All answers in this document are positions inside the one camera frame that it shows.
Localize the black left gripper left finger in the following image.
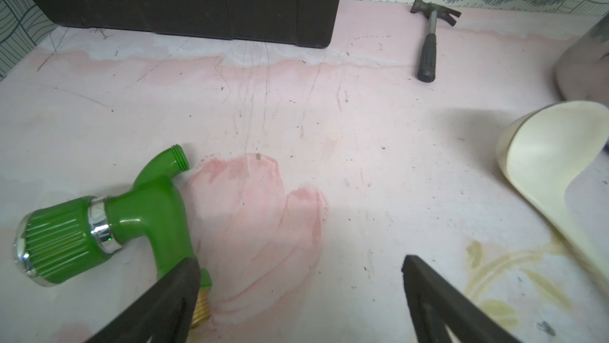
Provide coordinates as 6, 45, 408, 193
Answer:
88, 258, 201, 342

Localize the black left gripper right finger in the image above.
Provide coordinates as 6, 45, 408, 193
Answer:
402, 255, 519, 343

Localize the black handled claw hammer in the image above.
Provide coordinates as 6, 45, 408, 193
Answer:
410, 0, 462, 83

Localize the stainless steel pot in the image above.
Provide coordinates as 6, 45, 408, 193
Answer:
553, 14, 609, 106

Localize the cream spoon with grey handle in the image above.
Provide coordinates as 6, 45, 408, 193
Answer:
496, 100, 608, 291

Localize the green garden hose nozzle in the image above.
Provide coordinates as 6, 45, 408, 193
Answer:
13, 144, 213, 330

